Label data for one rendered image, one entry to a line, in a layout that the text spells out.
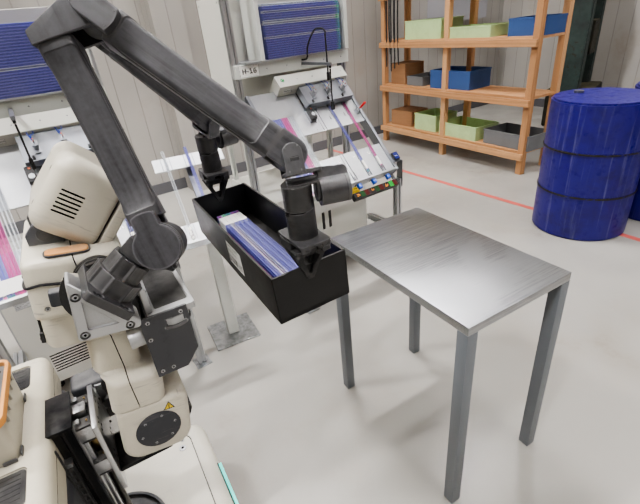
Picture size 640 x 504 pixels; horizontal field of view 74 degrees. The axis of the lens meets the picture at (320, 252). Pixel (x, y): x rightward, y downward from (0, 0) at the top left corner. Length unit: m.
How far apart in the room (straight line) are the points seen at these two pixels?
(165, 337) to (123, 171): 0.39
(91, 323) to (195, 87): 0.43
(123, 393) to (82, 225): 0.40
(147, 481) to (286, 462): 0.55
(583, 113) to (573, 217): 0.71
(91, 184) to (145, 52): 0.25
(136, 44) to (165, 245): 0.32
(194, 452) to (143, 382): 0.66
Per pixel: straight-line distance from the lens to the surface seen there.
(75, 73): 0.82
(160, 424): 1.17
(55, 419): 1.22
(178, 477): 1.65
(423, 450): 1.93
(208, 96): 0.78
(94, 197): 0.88
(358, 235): 1.67
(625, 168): 3.43
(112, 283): 0.77
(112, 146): 0.78
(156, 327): 0.98
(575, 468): 2.02
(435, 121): 5.50
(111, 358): 1.08
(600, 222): 3.52
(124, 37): 0.81
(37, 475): 1.11
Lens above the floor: 1.56
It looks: 29 degrees down
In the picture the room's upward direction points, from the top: 6 degrees counter-clockwise
